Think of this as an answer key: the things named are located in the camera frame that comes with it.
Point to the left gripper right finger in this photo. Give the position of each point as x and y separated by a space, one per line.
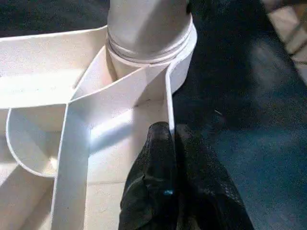
208 191

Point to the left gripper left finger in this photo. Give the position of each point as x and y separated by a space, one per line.
153 182

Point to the white plastic table leg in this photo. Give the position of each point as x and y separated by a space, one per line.
144 24

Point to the white plastic table top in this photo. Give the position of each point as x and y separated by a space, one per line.
48 60

